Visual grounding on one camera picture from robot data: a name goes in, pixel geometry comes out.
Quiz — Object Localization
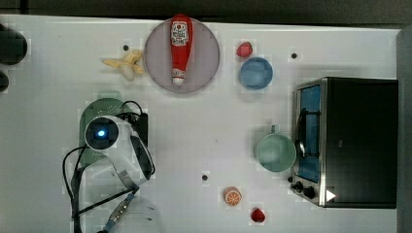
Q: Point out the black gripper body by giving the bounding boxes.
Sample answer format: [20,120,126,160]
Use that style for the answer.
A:
[120,112,149,145]

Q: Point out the green plastic strainer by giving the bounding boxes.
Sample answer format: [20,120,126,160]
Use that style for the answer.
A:
[79,92,131,167]

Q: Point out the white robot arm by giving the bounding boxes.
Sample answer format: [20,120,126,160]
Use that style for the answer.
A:
[82,116,155,215]

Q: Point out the peeled toy banana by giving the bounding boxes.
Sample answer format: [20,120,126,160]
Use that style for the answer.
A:
[102,50,145,82]

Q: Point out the grey round plate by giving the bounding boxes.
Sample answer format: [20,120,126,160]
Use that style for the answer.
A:
[144,18,220,94]

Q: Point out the red ketchup bottle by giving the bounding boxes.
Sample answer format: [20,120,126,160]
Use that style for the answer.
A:
[170,14,193,85]

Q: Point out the toy orange half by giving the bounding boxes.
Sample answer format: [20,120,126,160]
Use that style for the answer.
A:
[223,186,242,207]

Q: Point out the blue bowl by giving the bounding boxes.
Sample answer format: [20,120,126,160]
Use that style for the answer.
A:
[239,57,273,90]

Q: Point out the toy strawberry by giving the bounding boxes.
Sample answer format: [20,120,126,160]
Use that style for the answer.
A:
[236,42,253,57]

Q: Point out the green mug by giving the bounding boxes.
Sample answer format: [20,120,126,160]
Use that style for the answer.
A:
[255,124,296,173]

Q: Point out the black cylindrical cup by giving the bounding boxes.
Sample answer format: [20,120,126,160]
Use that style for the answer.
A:
[0,24,27,65]

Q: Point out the small red toy fruit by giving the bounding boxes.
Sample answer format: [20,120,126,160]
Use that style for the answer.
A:
[251,208,265,223]

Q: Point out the black toaster oven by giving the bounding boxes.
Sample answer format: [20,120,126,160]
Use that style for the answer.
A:
[289,77,398,209]

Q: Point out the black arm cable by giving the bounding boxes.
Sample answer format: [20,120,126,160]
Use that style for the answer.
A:
[61,100,144,233]

